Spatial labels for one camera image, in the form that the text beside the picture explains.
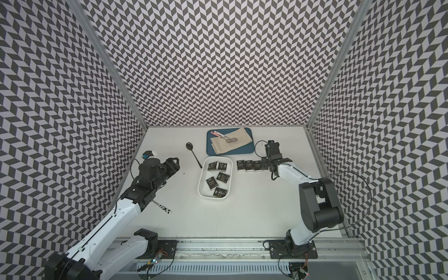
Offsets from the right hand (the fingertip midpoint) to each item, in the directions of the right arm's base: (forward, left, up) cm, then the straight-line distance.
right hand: (269, 163), depth 94 cm
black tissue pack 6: (-10, +31, -3) cm, 33 cm away
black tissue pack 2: (+2, +11, -5) cm, 12 cm away
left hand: (-7, +47, +12) cm, 49 cm away
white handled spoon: (+21, +20, -4) cm, 29 cm away
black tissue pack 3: (+1, +6, -4) cm, 8 cm away
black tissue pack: (+2, +15, -4) cm, 16 cm away
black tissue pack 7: (-1, +31, -1) cm, 31 cm away
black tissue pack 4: (-7, +25, -2) cm, 26 cm away
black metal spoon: (+16, +47, -5) cm, 50 cm away
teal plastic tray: (+12, +11, -3) cm, 17 cm away
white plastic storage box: (-13, +35, -5) cm, 38 cm away
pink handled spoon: (+20, +23, -4) cm, 31 cm away
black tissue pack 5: (-15, +26, -3) cm, 31 cm away
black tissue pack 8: (0, +26, -3) cm, 26 cm away
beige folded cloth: (+17, +28, -4) cm, 33 cm away
